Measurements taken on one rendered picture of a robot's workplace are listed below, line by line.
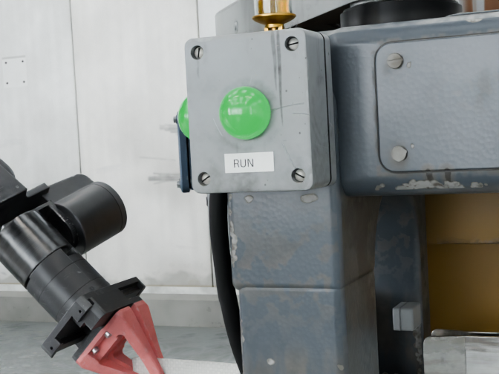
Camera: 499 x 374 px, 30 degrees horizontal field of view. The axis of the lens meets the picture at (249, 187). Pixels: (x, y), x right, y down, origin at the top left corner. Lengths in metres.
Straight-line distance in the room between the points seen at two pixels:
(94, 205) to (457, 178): 0.44
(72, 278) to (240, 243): 0.28
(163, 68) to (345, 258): 5.92
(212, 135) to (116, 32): 6.13
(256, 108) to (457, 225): 0.32
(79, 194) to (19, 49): 6.21
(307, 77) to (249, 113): 0.04
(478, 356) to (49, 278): 0.37
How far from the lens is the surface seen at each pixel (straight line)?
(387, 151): 0.55
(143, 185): 6.55
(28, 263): 0.85
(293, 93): 0.52
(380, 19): 0.67
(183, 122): 0.55
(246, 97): 0.51
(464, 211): 0.79
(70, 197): 0.90
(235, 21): 1.00
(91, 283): 0.84
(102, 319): 0.81
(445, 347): 0.72
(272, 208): 0.57
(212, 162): 0.54
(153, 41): 6.51
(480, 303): 0.85
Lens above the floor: 1.27
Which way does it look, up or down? 3 degrees down
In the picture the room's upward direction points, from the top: 3 degrees counter-clockwise
